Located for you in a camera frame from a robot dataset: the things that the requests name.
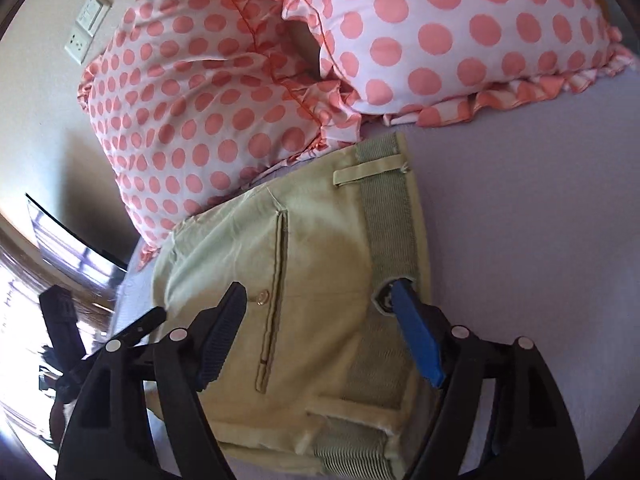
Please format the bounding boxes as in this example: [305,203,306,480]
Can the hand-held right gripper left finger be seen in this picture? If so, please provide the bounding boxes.
[55,282,248,480]

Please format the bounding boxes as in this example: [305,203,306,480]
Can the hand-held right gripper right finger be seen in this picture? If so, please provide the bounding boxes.
[389,279,587,480]

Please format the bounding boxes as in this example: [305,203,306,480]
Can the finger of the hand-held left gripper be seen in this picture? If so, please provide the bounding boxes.
[106,307,168,350]

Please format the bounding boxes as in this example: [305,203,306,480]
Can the khaki pants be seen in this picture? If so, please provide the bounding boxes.
[150,132,442,480]

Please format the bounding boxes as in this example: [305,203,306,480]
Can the black flat screen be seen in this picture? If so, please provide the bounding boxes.
[26,192,130,274]

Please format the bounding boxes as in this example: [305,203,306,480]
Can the pink polka dot pillow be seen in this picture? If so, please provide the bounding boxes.
[257,0,639,129]
[76,0,367,267]

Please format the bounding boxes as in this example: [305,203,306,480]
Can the white wall socket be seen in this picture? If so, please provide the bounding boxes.
[63,30,94,66]

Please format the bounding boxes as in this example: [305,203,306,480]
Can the white wall switch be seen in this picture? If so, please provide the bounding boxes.
[75,0,112,36]

